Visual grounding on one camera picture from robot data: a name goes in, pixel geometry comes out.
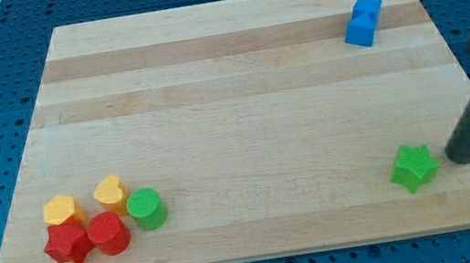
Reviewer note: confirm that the yellow hexagon block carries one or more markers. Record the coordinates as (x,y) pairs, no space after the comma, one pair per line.
(61,208)

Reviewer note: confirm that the yellow heart block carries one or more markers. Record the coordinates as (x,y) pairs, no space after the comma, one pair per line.
(112,194)

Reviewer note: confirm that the blue block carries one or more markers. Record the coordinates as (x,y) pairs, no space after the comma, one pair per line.
(362,26)

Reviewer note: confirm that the red cylinder block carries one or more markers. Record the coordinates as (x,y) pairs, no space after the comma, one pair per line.
(108,233)

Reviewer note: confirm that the green cylinder block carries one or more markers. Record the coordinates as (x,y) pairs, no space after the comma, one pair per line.
(147,209)

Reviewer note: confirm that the red star block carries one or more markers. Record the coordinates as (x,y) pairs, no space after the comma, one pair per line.
(68,243)

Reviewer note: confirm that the green star block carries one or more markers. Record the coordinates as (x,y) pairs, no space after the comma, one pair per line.
(413,167)

